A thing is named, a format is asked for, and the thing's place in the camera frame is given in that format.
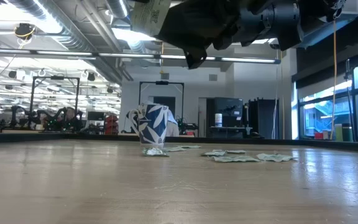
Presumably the light green cup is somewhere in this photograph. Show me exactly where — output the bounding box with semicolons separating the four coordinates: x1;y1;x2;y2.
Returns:
334;123;344;141

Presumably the person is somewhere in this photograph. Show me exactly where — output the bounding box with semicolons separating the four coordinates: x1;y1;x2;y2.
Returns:
141;100;180;138

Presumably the dark green bottle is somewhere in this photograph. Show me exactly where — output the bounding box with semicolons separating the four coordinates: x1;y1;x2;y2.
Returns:
342;123;354;142

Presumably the black cabinet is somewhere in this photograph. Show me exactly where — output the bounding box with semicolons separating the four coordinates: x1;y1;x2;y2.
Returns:
206;96;245;138

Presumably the dark panel cabinet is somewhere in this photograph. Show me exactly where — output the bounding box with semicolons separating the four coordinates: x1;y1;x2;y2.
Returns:
248;98;280;139

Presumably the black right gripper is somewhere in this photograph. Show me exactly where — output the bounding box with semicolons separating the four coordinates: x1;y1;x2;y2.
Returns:
155;0;245;70

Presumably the black overhead camera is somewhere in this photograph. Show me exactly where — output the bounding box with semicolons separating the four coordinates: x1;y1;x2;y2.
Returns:
13;22;37;40

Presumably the blue white leaf mug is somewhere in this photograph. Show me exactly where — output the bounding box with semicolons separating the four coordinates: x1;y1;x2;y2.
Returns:
128;103;170;146

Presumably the white hanging cable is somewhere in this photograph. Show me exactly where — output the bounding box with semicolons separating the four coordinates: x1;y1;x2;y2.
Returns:
272;51;284;140

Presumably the red storage rack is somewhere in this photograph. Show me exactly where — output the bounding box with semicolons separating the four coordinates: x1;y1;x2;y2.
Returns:
104;113;119;135

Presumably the shiny foil sweetener packet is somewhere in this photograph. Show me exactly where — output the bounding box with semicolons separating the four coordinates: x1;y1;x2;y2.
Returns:
141;147;170;157

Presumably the silver overhead rig bar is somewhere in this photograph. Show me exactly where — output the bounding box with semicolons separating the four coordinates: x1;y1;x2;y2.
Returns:
0;47;282;65

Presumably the black metal station frame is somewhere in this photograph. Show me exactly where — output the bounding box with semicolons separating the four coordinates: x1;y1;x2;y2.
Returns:
139;81;185;131
29;75;81;131

